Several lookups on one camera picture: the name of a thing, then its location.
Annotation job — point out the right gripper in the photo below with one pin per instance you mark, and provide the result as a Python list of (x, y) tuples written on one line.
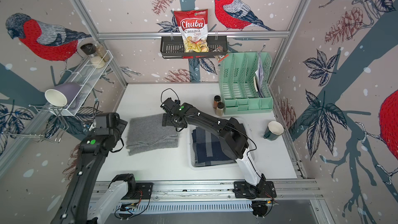
[(166, 121)]

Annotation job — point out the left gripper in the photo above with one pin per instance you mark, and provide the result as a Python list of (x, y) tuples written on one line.
[(121, 124)]

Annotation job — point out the grey scarf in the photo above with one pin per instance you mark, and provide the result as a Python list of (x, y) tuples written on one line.
[(147, 134)]

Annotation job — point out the navy plaid scarf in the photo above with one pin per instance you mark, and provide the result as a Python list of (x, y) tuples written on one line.
[(208, 149)]

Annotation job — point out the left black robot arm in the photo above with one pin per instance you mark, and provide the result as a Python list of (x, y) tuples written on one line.
[(92, 152)]

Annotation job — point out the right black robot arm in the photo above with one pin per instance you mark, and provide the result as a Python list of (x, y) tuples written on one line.
[(231, 133)]

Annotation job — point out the white plastic basket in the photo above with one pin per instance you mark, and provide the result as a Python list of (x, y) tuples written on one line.
[(191, 158)]

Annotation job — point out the beige spice bottle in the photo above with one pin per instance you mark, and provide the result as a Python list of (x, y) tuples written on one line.
[(220, 109)]

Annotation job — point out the brown spice bottle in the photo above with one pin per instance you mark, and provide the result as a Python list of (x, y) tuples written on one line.
[(217, 99)]

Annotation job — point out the purple white cup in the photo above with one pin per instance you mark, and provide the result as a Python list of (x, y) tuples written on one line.
[(62, 95)]

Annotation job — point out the green plastic file organizer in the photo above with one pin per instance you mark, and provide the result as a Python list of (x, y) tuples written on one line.
[(236, 83)]

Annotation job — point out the papers in organizer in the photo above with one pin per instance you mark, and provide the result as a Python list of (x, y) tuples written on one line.
[(259, 76)]

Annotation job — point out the red Chuba chips bag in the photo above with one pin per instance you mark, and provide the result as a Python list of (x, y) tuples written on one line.
[(193, 26)]

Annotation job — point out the dark green mug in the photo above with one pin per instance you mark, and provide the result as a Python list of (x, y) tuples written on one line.
[(273, 131)]

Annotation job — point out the wire cup holder rack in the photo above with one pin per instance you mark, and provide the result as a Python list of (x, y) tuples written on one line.
[(35, 123)]

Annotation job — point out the white wire wall shelf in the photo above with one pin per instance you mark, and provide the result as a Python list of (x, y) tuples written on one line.
[(86, 76)]

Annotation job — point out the black wire wall shelf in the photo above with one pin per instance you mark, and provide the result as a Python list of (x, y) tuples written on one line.
[(173, 48)]

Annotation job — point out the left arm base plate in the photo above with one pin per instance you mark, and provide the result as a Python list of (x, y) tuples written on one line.
[(139, 191)]

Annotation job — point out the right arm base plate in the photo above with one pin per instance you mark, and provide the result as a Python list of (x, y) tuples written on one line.
[(264, 189)]

